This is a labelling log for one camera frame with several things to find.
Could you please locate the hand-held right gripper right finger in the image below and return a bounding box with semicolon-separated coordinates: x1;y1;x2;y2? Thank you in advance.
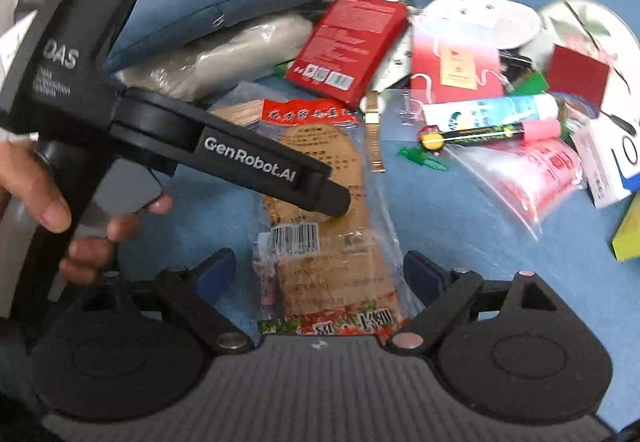
385;250;564;356

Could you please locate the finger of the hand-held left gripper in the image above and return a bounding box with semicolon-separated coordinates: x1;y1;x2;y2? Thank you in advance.
261;173;352;223

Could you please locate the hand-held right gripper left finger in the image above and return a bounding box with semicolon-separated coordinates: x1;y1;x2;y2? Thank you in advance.
84;248;252;356

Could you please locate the clear packet of brown snack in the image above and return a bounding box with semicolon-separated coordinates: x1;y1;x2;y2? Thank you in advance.
212;96;427;349

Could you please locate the person's left hand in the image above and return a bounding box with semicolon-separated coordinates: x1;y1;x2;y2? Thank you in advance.
0;141;174;286

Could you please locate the gold wristwatch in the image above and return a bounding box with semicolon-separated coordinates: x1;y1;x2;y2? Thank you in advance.
362;90;389;173

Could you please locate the green plastic clip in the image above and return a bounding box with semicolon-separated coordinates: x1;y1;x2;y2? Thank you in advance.
396;146;452;171

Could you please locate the packet of wooden sticks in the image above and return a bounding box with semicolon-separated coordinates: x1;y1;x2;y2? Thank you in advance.
214;98;267;129

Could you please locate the grey cloth in plastic bag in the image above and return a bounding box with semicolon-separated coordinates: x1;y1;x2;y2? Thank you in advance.
114;14;314;103

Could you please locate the clear bag with red packet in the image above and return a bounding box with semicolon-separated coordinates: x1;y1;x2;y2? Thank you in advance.
449;137;587;235

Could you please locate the red flat box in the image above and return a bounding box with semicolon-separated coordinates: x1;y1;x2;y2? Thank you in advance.
284;0;409;108

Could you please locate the black marker with pink cap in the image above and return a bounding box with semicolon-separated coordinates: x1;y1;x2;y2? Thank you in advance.
419;118;562;151

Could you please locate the white and blue tube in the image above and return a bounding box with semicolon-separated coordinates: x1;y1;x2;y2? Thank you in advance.
421;93;559;133

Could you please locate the red and white card packet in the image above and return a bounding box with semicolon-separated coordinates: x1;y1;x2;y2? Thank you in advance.
409;20;507;106

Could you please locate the yellow box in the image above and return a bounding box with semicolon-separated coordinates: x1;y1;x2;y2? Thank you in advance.
611;206;640;263

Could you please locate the white box with blue print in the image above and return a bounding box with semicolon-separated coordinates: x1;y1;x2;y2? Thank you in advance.
569;114;640;211

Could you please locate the white round perforated disc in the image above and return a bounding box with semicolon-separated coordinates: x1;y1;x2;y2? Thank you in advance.
424;0;544;51

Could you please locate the dark red card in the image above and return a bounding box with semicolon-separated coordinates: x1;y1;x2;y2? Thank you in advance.
544;43;612;111

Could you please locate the white round flower-print fan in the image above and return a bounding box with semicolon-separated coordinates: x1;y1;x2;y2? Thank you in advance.
536;0;640;135

